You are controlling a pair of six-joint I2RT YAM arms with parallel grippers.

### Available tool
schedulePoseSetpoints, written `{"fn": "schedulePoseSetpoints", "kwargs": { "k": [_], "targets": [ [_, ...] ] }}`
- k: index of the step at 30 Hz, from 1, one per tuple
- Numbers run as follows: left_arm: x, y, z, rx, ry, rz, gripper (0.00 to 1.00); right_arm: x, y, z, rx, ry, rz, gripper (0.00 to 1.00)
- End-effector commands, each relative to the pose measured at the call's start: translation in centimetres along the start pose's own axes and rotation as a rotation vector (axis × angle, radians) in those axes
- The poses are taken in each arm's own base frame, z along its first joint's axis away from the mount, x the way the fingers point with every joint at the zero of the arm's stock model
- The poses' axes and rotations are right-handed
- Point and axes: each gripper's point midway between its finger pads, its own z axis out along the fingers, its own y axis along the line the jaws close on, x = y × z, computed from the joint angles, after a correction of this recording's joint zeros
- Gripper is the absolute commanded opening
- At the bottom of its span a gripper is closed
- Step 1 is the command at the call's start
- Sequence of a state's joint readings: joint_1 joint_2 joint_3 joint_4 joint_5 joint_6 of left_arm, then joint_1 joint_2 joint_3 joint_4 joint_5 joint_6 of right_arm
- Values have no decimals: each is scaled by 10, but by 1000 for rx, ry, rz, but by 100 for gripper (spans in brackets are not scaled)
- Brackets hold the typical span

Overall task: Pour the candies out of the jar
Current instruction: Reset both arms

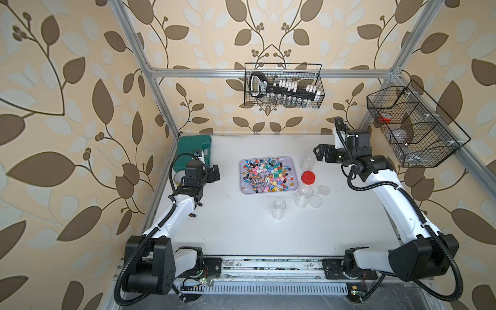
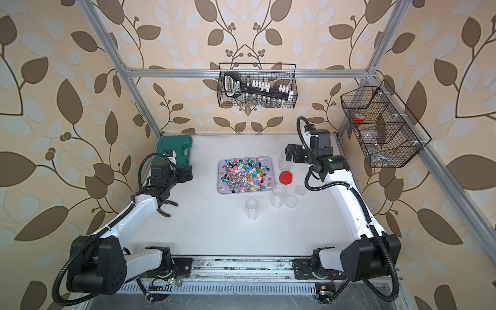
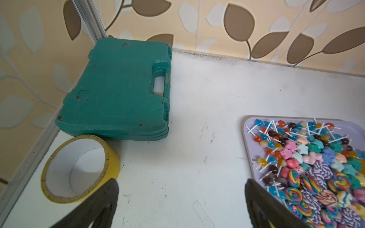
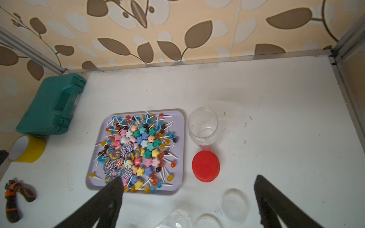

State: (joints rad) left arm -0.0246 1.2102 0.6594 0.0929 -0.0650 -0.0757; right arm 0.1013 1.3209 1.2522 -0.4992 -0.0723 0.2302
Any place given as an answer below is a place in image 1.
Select clear candy jar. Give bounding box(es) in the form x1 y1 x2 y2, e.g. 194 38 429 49
300 149 316 171

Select red jar lid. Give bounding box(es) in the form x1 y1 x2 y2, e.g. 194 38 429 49
301 170 316 185

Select clear jar colourful candies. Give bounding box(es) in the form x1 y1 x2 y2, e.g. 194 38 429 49
294 184 313 208

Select clear jar dark beads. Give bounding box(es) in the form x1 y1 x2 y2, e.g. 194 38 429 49
272 198 286 220

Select clear plastic jar lid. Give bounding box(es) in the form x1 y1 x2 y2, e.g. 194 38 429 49
307 195 322 209

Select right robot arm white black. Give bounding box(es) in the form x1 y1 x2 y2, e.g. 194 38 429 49
313 117 464 302

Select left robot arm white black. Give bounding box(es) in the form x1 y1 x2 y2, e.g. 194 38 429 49
113 150 220 307

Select pile of star candies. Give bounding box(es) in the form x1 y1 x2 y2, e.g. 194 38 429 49
243 158 291 192

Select green plastic tool case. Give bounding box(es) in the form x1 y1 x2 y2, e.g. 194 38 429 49
173 135 212 173

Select lilac plastic tray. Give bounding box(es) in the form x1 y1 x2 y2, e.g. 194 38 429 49
239 156 300 195

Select pile of lollipops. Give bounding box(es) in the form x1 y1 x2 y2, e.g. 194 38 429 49
242 156 297 193

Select red item in basket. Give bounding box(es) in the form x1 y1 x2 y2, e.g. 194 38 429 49
378 113 393 124

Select black wire basket centre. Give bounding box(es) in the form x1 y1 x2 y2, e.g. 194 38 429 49
244 62 325 109

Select black wire basket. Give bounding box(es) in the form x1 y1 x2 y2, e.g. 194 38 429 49
367 80 471 168
244 62 325 109

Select black wire basket right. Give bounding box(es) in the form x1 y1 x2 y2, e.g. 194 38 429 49
367 80 471 168

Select black socket set rail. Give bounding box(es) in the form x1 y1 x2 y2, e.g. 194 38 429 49
248 72 322 102

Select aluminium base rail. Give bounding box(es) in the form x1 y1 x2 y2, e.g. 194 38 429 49
200 254 381 284

